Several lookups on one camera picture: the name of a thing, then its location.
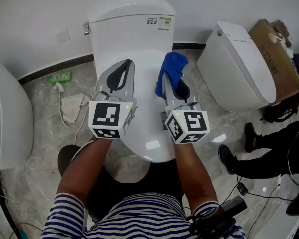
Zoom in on brown cardboard box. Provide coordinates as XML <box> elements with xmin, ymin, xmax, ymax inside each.
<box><xmin>248</xmin><ymin>18</ymin><xmax>299</xmax><ymax>104</ymax></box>

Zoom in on blue white striped shirt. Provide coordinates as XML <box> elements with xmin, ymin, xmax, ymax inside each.
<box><xmin>41</xmin><ymin>192</ymin><xmax>246</xmax><ymax>239</ymax></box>

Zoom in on white rectangular box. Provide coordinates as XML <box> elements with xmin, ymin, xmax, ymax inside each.
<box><xmin>259</xmin><ymin>200</ymin><xmax>299</xmax><ymax>239</ymax></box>

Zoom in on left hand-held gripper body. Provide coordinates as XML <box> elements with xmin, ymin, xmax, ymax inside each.
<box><xmin>88</xmin><ymin>90</ymin><xmax>138</xmax><ymax>140</ymax></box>

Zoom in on white hose with nozzle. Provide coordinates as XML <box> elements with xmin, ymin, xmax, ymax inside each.
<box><xmin>52</xmin><ymin>82</ymin><xmax>72</xmax><ymax>129</ymax></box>

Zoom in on black bag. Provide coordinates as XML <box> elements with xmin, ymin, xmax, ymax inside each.
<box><xmin>260</xmin><ymin>100</ymin><xmax>299</xmax><ymax>123</ymax></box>

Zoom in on white floor rag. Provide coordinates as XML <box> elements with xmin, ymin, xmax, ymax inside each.
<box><xmin>61</xmin><ymin>93</ymin><xmax>90</xmax><ymax>124</ymax></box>

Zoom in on person's left forearm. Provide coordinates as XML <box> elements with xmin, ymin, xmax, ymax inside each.
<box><xmin>56</xmin><ymin>137</ymin><xmax>114</xmax><ymax>209</ymax></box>

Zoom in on person's black trousers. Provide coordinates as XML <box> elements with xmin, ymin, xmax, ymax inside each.
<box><xmin>57</xmin><ymin>144</ymin><xmax>187</xmax><ymax>221</ymax></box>

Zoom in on white toilet lid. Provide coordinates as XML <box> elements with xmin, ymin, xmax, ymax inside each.
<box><xmin>99</xmin><ymin>50</ymin><xmax>177</xmax><ymax>163</ymax></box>

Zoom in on beige round-headed brush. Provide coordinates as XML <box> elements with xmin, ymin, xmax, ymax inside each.
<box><xmin>268</xmin><ymin>32</ymin><xmax>286</xmax><ymax>44</ymax></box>

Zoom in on black power adapter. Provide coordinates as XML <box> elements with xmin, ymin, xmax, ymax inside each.
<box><xmin>236</xmin><ymin>182</ymin><xmax>249</xmax><ymax>196</ymax></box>

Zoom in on blue microfibre cloth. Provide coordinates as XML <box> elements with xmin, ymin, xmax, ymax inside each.
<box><xmin>154</xmin><ymin>52</ymin><xmax>189</xmax><ymax>98</ymax></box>

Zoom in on black waist-worn device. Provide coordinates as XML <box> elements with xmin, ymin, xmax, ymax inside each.
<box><xmin>189</xmin><ymin>195</ymin><xmax>248</xmax><ymax>239</ymax></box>

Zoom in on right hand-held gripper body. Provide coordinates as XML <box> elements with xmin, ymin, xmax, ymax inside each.
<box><xmin>160</xmin><ymin>101</ymin><xmax>210</xmax><ymax>145</ymax></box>

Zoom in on green bordered label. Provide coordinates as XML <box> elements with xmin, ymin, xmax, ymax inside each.
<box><xmin>158</xmin><ymin>16</ymin><xmax>172</xmax><ymax>31</ymax></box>

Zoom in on green plastic bottle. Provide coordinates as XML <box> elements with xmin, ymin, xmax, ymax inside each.
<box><xmin>47</xmin><ymin>71</ymin><xmax>73</xmax><ymax>83</ymax></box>

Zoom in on white toilet with tank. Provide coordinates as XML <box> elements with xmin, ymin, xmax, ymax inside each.
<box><xmin>86</xmin><ymin>0</ymin><xmax>177</xmax><ymax>184</ymax></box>

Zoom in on person's right forearm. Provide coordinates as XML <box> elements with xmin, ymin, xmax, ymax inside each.
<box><xmin>173</xmin><ymin>139</ymin><xmax>219</xmax><ymax>215</ymax></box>

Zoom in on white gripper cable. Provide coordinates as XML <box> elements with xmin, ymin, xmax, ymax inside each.
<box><xmin>69</xmin><ymin>91</ymin><xmax>103</xmax><ymax>164</ymax></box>

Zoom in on white tankless toilet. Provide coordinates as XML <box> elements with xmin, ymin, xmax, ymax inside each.
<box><xmin>195</xmin><ymin>20</ymin><xmax>277</xmax><ymax>112</ymax></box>
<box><xmin>0</xmin><ymin>62</ymin><xmax>35</xmax><ymax>170</ymax></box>

